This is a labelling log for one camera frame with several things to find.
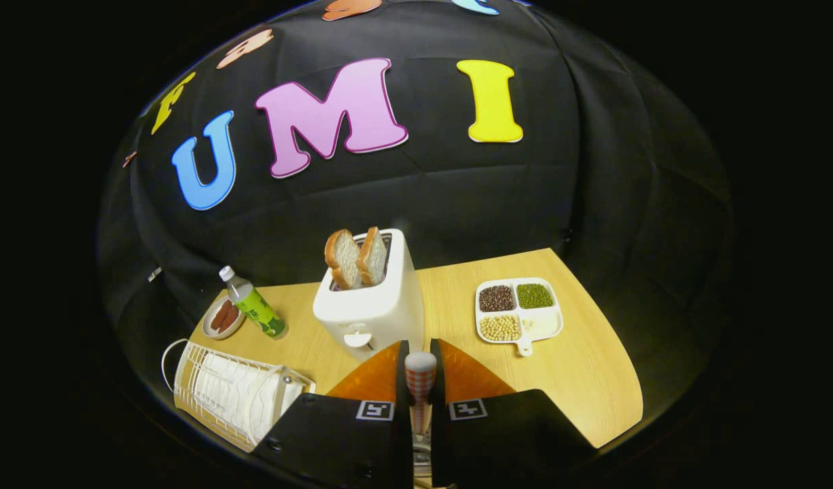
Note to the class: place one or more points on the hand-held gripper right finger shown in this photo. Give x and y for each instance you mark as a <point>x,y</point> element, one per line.
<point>505,441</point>

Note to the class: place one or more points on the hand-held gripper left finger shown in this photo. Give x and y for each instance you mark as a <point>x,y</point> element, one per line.
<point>342,441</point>

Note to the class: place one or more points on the small beige plate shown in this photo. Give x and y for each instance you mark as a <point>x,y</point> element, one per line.
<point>209,331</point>

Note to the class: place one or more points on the pile of yellow soybeans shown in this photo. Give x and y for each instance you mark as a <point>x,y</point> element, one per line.
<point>500,327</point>

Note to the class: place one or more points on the white divided tray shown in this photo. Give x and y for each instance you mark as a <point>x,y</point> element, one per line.
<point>542,324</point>

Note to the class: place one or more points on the white toaster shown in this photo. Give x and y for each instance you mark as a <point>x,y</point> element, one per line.
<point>376,316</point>

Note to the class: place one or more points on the pile of dark red beans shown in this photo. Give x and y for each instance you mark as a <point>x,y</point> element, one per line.
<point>497,297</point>

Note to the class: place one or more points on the pile of green beans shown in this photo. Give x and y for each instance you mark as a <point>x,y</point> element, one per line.
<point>534,295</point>

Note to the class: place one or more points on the green label drink bottle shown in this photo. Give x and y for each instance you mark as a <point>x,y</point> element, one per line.
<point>257,309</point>

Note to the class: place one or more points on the red-brown meat piece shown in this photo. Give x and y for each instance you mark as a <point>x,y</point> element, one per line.
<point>219,316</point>
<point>230,319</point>

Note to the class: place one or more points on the toasted bread slice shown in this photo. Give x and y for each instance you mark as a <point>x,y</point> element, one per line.
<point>373,257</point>
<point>343,259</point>

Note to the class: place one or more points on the white tag on cloth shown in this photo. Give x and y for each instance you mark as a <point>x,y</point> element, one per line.
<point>155,274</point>

